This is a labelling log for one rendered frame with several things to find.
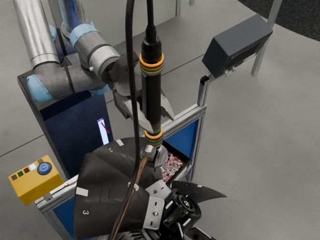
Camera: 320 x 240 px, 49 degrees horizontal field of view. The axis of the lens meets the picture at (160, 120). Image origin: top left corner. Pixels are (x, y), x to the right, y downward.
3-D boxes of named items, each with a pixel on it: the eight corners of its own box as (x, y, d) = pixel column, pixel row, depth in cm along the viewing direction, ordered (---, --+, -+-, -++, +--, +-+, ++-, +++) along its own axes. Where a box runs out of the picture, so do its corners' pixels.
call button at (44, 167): (42, 175, 129) (41, 174, 127) (37, 167, 131) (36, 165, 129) (52, 170, 130) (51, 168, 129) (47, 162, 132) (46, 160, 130)
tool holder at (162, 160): (160, 178, 88) (160, 160, 80) (134, 170, 90) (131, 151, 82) (171, 149, 93) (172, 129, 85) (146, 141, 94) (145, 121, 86)
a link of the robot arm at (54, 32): (32, 51, 150) (22, 26, 139) (64, 43, 153) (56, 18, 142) (37, 70, 144) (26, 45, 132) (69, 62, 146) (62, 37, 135)
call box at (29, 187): (27, 208, 132) (17, 197, 123) (16, 187, 137) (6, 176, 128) (65, 185, 137) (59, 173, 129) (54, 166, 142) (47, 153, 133)
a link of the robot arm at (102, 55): (114, 41, 84) (84, 55, 82) (124, 52, 82) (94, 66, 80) (117, 62, 91) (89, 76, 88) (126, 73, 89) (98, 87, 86)
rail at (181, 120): (43, 215, 150) (37, 208, 143) (39, 207, 151) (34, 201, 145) (205, 114, 180) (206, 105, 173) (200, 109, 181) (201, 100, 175)
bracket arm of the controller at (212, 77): (204, 86, 158) (205, 82, 156) (199, 82, 160) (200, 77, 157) (242, 64, 166) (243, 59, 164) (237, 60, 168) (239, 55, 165)
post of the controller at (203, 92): (200, 108, 172) (205, 81, 156) (196, 104, 173) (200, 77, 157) (205, 105, 173) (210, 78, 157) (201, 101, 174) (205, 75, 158)
